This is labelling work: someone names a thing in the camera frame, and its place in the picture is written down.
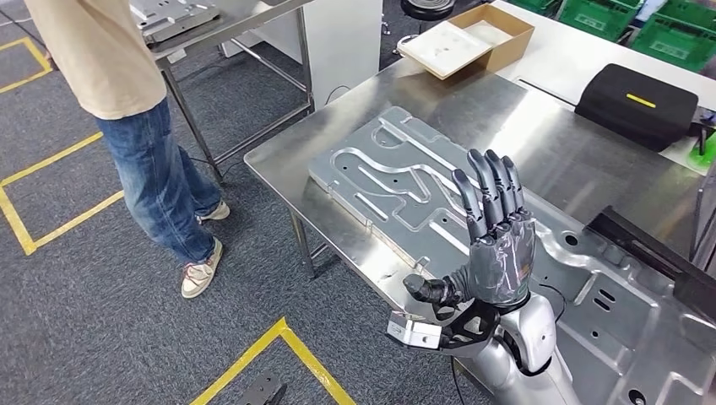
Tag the white cabinet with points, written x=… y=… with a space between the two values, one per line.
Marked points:
x=347 y=44

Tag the green plastic bottle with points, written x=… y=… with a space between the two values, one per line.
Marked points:
x=702 y=156

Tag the black plastic car part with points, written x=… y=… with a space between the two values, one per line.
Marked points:
x=643 y=246

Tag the grey metal plate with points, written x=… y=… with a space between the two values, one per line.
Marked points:
x=173 y=17

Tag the white foam board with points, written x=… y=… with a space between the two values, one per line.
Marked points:
x=447 y=50

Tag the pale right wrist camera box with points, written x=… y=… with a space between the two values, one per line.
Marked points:
x=414 y=332

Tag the black zip case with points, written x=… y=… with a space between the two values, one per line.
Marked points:
x=632 y=112

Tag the black robot left foot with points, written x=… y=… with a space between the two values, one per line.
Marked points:
x=260 y=388

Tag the stamped sheet metal panel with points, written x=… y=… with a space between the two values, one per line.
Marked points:
x=391 y=167

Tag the brown cardboard box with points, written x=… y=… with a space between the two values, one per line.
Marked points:
x=509 y=47

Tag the person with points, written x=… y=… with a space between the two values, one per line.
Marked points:
x=128 y=56

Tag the black round stool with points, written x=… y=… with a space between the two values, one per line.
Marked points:
x=428 y=7

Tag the white desk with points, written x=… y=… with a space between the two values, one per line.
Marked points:
x=559 y=61

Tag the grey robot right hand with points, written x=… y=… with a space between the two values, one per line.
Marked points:
x=503 y=262

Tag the steel side table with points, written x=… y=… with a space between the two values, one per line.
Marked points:
x=252 y=22

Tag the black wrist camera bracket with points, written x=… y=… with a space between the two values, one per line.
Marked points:
x=447 y=338

